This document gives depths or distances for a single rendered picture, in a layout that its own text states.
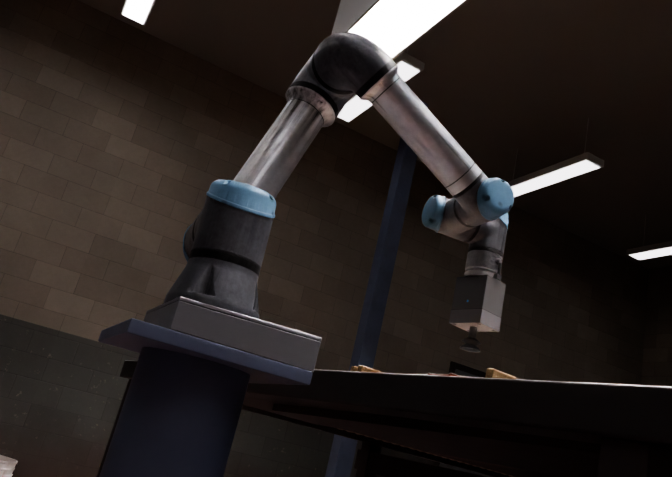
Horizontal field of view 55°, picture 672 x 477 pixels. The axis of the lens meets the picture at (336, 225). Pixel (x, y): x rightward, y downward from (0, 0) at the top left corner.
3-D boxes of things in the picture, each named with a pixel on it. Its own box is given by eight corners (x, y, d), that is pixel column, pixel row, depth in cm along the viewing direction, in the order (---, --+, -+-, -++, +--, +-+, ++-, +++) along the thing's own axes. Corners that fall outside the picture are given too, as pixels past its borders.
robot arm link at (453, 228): (449, 183, 133) (493, 201, 136) (422, 198, 143) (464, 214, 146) (442, 218, 130) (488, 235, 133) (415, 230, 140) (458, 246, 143)
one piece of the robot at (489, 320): (518, 272, 140) (508, 347, 134) (485, 275, 147) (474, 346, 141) (490, 256, 134) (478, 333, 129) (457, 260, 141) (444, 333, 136)
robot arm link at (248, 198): (196, 242, 98) (219, 162, 103) (182, 259, 110) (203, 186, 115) (270, 265, 102) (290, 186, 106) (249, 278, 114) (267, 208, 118)
